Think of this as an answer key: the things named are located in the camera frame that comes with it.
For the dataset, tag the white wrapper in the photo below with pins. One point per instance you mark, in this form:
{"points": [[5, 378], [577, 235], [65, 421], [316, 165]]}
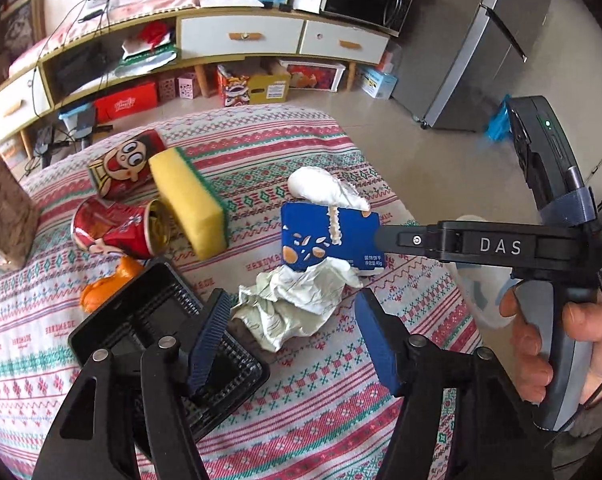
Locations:
{"points": [[313, 185]]}

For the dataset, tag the silver refrigerator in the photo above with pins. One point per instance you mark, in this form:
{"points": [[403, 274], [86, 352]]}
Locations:
{"points": [[456, 60]]}

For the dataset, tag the white drawer with hole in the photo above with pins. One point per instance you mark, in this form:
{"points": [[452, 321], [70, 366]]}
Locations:
{"points": [[366, 42]]}

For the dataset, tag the red gift box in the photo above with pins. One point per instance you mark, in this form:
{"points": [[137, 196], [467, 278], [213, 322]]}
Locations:
{"points": [[126, 102]]}

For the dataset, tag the person's right hand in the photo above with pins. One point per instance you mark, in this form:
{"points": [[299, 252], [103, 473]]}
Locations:
{"points": [[531, 355]]}

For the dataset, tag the person's right forearm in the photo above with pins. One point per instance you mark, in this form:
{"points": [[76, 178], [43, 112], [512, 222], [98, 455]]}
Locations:
{"points": [[596, 435]]}

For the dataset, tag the black plastic tray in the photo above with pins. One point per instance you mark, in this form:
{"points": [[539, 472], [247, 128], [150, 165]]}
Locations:
{"points": [[156, 295]]}

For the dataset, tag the framed cat picture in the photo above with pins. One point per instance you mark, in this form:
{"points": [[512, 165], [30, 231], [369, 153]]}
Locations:
{"points": [[21, 25]]}

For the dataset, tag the yellow cardboard box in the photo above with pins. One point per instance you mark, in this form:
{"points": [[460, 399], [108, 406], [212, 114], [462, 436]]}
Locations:
{"points": [[268, 87]]}

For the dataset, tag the orange plastic object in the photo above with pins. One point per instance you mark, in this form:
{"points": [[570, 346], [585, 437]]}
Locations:
{"points": [[101, 292]]}

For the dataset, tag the wide white drawer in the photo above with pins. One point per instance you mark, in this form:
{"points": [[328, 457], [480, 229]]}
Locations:
{"points": [[206, 35]]}

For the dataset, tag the orange white box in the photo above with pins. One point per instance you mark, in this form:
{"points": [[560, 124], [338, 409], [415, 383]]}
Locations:
{"points": [[387, 62]]}

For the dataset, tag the blue biscuit packet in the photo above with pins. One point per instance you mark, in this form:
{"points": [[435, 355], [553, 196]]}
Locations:
{"points": [[306, 225]]}

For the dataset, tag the black set-top box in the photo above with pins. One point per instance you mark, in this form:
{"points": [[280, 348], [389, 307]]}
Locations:
{"points": [[78, 67]]}

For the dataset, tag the white storage box red print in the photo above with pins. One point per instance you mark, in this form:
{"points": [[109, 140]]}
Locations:
{"points": [[311, 76]]}

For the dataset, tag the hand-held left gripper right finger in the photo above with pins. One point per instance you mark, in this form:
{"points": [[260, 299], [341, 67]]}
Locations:
{"points": [[378, 345]]}

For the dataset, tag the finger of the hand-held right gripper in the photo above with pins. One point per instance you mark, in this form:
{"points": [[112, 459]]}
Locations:
{"points": [[411, 240]]}

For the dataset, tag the light blue plastic box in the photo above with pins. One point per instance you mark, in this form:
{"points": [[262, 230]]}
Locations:
{"points": [[76, 117]]}

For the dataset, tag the crushed red can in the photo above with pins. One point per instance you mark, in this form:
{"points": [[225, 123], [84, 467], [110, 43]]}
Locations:
{"points": [[111, 227]]}

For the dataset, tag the red fabric decoration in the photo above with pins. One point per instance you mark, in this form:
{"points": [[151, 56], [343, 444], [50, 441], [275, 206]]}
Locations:
{"points": [[153, 35]]}

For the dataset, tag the brown woven box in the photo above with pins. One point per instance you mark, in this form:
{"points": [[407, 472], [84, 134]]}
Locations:
{"points": [[3, 205]]}

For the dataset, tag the blue white carton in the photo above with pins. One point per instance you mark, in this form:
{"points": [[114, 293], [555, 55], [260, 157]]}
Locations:
{"points": [[378, 85]]}

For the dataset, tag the pale paper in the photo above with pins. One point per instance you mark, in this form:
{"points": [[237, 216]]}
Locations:
{"points": [[291, 305]]}

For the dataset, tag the wooden TV cabinet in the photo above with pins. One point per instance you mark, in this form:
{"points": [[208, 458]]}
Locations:
{"points": [[191, 62]]}

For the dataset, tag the patterned tablecloth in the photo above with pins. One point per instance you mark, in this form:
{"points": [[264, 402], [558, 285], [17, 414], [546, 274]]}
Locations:
{"points": [[301, 410]]}

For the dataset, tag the red cartoon can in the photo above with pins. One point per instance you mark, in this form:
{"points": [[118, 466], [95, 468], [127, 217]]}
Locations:
{"points": [[123, 160]]}

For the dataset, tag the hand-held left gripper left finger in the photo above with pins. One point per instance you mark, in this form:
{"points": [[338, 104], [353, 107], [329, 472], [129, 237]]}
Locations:
{"points": [[208, 345]]}

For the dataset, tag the pink perforated box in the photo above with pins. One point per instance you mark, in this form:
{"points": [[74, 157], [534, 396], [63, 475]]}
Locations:
{"points": [[166, 89], [187, 86]]}

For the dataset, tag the green white bag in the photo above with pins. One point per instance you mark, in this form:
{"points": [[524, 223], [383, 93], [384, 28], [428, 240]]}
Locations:
{"points": [[148, 59]]}

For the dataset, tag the yellow sponge green scourer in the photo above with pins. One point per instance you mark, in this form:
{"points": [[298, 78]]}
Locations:
{"points": [[186, 195]]}

